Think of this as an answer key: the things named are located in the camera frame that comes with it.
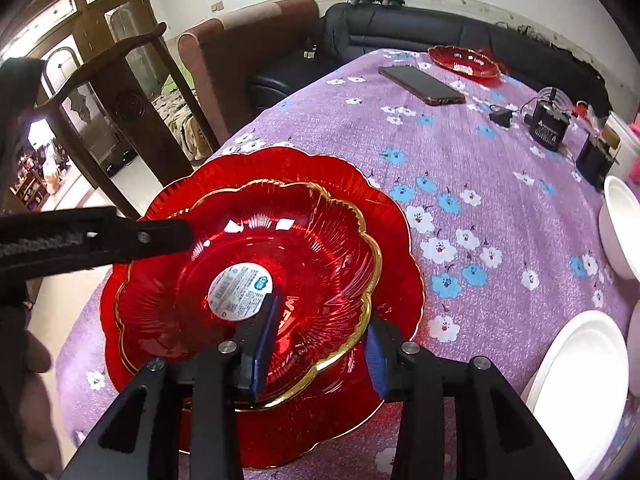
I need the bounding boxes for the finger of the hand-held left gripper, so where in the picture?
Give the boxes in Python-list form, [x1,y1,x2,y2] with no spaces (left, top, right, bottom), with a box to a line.
[116,217,195,264]

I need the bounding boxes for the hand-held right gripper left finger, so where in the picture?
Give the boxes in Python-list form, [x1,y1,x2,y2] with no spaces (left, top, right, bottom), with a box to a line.
[60,292,283,480]

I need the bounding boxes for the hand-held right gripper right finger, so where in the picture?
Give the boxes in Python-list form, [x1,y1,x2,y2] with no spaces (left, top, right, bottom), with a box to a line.
[365,310,576,480]

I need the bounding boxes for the small red gold-rimmed glass bowl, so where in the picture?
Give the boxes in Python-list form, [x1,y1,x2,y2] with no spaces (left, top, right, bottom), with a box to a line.
[114,180,383,413]

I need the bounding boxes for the large red glass plate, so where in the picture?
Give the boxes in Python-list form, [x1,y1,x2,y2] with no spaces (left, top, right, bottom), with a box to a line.
[100,147,426,471]

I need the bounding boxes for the cream disposable plate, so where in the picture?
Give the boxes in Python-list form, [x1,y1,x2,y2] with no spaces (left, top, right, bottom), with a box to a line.
[522,310,630,480]

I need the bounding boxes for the white disposable bowl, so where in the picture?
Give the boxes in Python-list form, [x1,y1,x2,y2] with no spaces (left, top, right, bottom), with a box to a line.
[598,175,640,282]

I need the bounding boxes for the person's left hand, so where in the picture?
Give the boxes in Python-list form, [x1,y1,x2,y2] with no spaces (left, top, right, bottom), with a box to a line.
[0,331,64,480]

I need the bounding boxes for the patterned blanket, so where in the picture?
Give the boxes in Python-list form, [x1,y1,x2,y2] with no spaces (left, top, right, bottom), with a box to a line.
[150,92,201,161]

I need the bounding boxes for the dark wooden chair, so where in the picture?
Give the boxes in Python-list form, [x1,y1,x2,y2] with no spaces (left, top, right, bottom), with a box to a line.
[35,22,221,221]

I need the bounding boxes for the brown upholstered armchair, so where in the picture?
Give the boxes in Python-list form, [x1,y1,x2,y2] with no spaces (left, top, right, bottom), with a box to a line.
[177,0,321,151]

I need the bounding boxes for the purple floral tablecloth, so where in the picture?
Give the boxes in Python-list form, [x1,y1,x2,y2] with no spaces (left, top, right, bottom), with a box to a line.
[55,47,640,480]

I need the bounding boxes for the wooden glass-panel door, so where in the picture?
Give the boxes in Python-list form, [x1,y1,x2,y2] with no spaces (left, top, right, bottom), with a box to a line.
[0,0,201,211]

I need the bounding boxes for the small black power adapter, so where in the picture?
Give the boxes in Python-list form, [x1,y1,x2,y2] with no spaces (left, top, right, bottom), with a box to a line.
[489,105,518,128]

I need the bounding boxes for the black notebook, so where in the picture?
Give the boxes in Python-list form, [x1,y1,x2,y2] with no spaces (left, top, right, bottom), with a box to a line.
[378,65,467,107]

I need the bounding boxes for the black cylindrical device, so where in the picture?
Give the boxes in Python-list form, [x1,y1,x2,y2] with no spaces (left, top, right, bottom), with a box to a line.
[522,89,573,152]

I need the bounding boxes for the black leather sofa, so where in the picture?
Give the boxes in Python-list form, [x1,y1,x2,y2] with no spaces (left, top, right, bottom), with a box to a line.
[250,2,613,111]

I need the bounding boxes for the pink knit-covered bottle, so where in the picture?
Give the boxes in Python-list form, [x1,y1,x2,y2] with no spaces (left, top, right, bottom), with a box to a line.
[629,121,640,183]

